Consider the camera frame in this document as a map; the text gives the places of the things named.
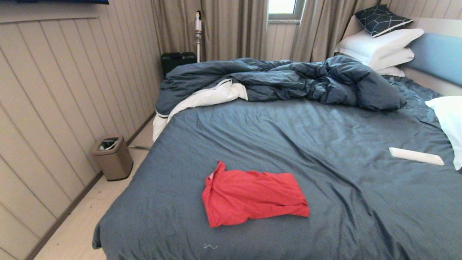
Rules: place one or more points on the dark green suitcase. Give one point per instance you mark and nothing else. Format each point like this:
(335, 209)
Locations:
(177, 62)

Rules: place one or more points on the black wall screen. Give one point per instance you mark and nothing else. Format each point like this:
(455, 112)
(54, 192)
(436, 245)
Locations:
(54, 1)

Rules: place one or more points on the thin grey floor rod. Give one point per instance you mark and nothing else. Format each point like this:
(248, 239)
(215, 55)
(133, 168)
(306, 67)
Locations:
(140, 147)

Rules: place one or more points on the large white pillow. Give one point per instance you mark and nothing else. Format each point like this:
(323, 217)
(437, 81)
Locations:
(373, 44)

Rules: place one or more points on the dark blue crumpled duvet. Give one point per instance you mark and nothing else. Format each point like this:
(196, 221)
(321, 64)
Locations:
(288, 77)

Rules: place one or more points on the small white thread scrap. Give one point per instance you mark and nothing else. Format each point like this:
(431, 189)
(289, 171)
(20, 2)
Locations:
(206, 246)

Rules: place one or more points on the beige trash bin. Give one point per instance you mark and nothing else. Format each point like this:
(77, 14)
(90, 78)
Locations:
(113, 162)

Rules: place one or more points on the dark geometric patterned cushion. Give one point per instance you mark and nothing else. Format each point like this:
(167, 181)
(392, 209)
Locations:
(380, 18)

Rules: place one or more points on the window with grey frame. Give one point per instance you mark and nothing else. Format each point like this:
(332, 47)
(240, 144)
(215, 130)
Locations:
(282, 5)

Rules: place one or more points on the white stick vacuum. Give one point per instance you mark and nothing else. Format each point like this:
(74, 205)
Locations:
(198, 24)

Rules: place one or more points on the beige curtain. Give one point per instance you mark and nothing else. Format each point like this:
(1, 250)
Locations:
(317, 30)
(234, 30)

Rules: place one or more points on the blue-grey bed sheet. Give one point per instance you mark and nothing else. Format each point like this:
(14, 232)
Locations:
(288, 137)

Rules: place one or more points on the flat white remote control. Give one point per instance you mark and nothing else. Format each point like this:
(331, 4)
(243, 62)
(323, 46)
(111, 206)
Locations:
(415, 156)

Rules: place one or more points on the blue headboard cushion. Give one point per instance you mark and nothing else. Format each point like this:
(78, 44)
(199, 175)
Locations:
(438, 56)

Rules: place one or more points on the red printed t-shirt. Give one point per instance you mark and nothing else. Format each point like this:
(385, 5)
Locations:
(252, 195)

